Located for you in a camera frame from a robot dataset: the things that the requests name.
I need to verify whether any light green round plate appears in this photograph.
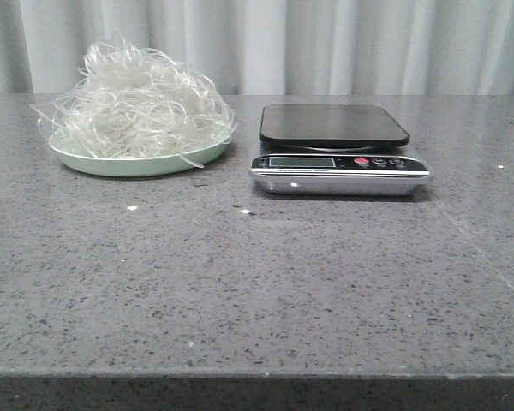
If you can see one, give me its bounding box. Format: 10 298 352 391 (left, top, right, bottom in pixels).
48 132 230 177

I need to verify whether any white pleated curtain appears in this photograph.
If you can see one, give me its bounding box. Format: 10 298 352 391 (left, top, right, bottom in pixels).
0 1 514 95

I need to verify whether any silver black kitchen scale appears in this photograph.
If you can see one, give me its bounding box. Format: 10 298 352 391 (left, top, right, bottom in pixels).
249 104 433 197

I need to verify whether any translucent white vermicelli bundle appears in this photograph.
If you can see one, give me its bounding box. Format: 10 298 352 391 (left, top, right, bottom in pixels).
31 36 236 167

